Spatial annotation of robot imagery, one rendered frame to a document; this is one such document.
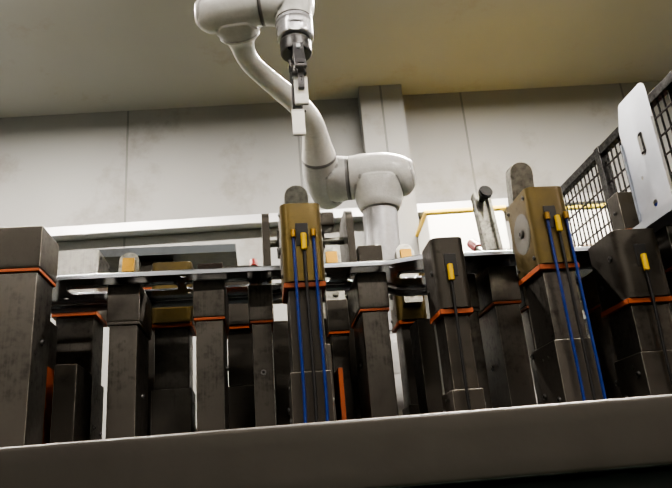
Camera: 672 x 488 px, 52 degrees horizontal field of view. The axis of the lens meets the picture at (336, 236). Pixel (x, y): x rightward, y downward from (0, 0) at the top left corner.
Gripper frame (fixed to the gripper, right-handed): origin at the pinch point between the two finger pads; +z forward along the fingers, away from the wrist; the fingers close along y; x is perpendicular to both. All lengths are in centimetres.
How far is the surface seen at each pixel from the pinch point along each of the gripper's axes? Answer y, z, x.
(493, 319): 29, 56, 27
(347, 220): 11.1, 30.4, 7.0
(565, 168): -279, -119, 206
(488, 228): 10.0, 32.8, 35.9
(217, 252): -1.5, 31.5, -19.3
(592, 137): -278, -142, 230
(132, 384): 31, 63, -30
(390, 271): 27, 46, 11
